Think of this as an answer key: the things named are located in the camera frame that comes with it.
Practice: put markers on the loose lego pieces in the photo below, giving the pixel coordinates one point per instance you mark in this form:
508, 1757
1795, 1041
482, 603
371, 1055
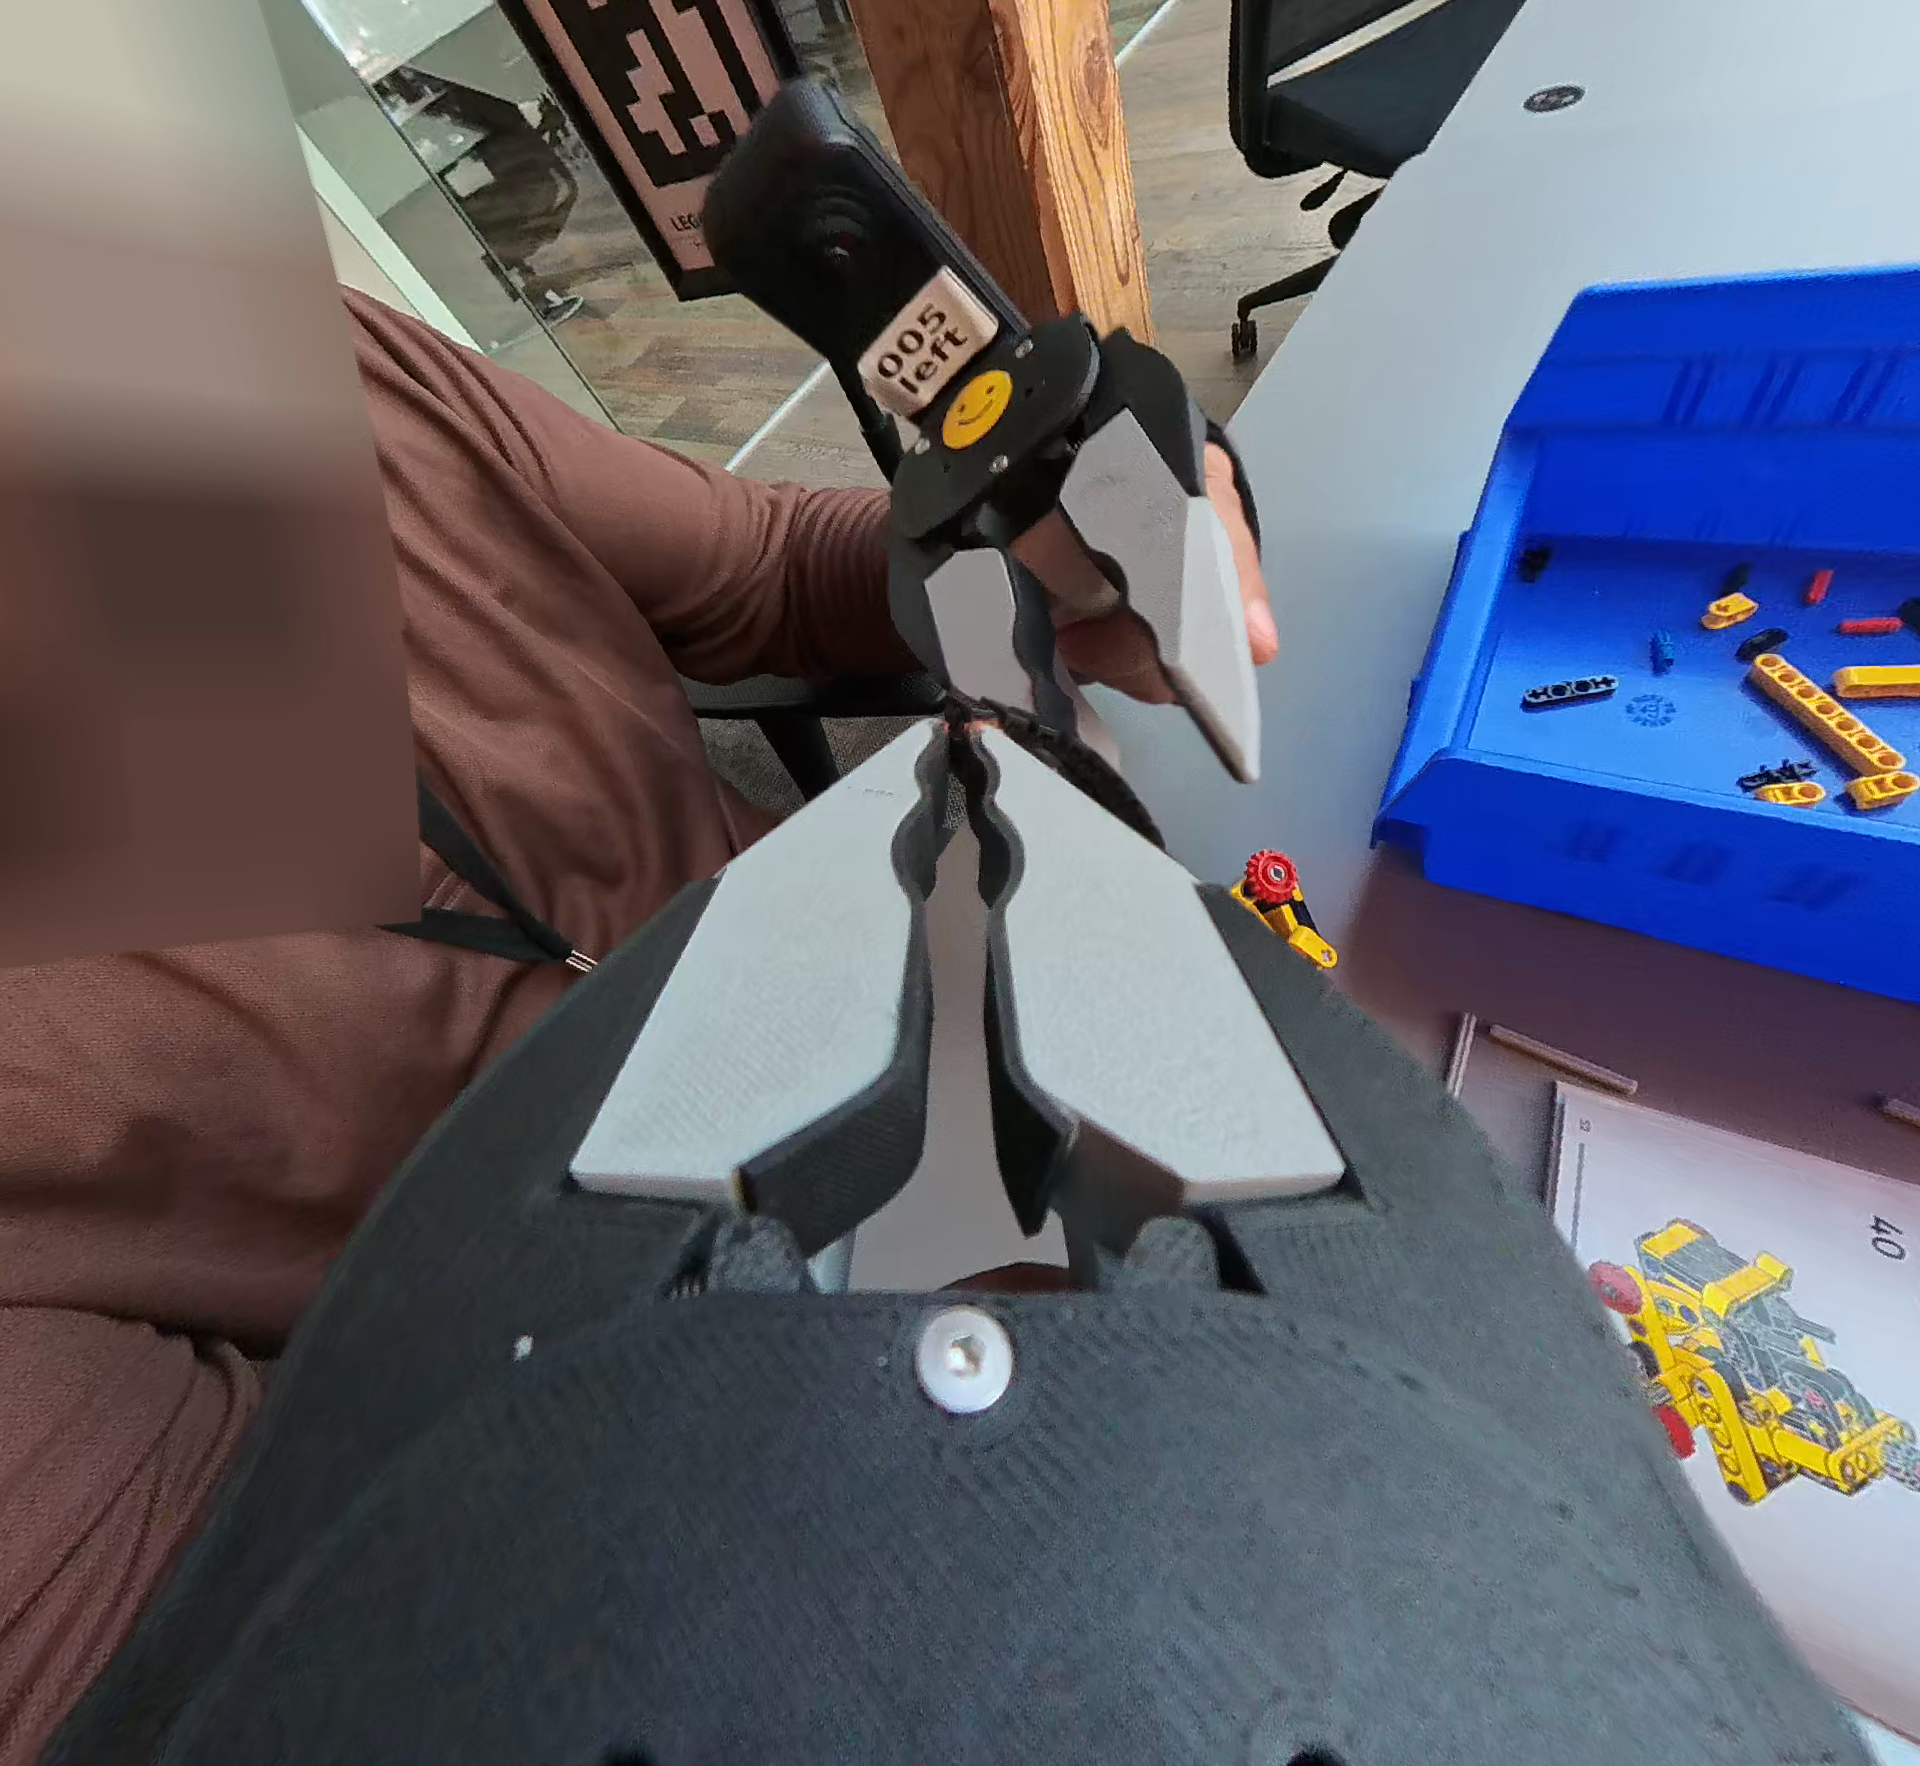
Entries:
1821, 714

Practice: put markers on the person's brown shirt torso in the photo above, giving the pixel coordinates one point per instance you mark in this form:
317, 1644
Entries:
226, 1121

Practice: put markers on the person's left forearm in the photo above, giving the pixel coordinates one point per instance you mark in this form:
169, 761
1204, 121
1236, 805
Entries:
673, 551

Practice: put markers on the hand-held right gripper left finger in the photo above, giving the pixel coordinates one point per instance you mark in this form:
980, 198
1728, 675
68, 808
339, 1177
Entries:
751, 1030

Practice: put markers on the lego instruction booklet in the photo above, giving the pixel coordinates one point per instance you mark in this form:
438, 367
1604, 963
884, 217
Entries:
1770, 1195

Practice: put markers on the person's left hand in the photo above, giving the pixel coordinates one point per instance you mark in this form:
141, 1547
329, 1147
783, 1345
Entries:
1101, 633

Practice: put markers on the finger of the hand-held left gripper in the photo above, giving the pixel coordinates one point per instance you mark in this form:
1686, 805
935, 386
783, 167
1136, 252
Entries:
980, 628
1171, 566

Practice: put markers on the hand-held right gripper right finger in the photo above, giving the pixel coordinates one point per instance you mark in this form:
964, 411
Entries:
1153, 1030

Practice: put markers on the blue plastic bin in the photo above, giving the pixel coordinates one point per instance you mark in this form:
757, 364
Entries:
1574, 837

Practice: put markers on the yellow lego bulldozer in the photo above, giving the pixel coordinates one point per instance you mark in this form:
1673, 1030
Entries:
1289, 916

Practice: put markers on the wooden post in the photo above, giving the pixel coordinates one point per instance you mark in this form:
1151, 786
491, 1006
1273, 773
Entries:
976, 73

